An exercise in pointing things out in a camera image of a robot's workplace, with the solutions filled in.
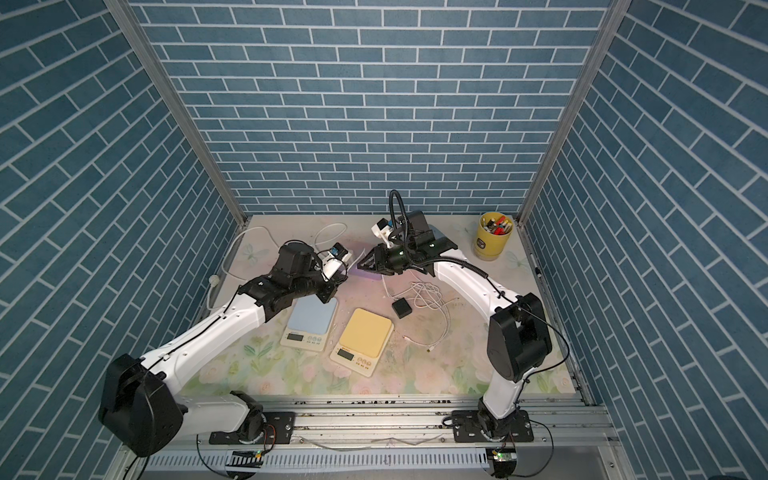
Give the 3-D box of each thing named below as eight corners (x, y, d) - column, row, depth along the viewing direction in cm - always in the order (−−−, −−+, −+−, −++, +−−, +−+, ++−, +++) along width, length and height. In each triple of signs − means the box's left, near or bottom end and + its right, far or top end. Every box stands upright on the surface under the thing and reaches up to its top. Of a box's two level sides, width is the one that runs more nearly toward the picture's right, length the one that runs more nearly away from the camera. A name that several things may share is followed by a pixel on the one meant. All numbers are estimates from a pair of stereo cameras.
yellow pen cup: (475, 260, 107) (482, 238, 98) (469, 233, 116) (476, 211, 106) (507, 260, 108) (518, 238, 98) (499, 234, 116) (509, 211, 107)
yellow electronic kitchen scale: (330, 359, 86) (328, 356, 84) (358, 310, 97) (358, 306, 95) (371, 379, 83) (370, 376, 81) (396, 326, 93) (396, 322, 91)
